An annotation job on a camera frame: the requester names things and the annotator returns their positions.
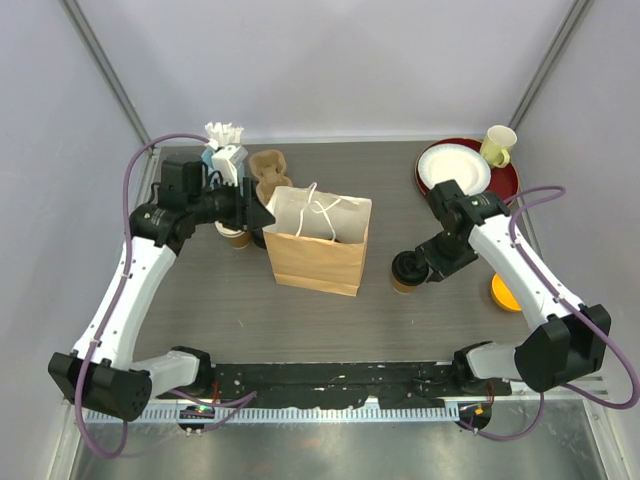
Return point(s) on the white paper plate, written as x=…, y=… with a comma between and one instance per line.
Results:
x=446, y=162

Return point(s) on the orange bowl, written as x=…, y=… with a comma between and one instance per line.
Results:
x=502, y=296

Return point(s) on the brown paper bag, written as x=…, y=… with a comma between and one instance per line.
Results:
x=319, y=240

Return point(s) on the stack of paper cups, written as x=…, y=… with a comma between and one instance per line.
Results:
x=237, y=239

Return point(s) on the stack of black lids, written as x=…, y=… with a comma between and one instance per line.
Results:
x=258, y=239

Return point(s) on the pale yellow mug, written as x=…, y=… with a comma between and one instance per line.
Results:
x=497, y=145

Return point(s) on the cardboard cup carrier stack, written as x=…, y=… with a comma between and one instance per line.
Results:
x=269, y=168

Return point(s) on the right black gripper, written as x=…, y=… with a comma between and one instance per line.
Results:
x=443, y=267

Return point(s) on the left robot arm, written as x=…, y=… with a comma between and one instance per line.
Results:
x=155, y=234

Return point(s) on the light blue straw holder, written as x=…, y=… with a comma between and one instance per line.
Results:
x=206, y=157

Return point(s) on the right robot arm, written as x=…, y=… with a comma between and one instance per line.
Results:
x=566, y=341

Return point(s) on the black coffee cup lid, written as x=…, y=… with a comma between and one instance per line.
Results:
x=407, y=271

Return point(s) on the brown paper cup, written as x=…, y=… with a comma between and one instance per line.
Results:
x=401, y=287

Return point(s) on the red round tray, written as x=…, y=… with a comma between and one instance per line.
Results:
x=504, y=182

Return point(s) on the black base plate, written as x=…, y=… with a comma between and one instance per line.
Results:
x=338, y=385

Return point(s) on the aluminium frame rail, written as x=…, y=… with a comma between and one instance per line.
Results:
x=124, y=394

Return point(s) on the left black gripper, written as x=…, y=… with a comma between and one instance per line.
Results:
x=248, y=212

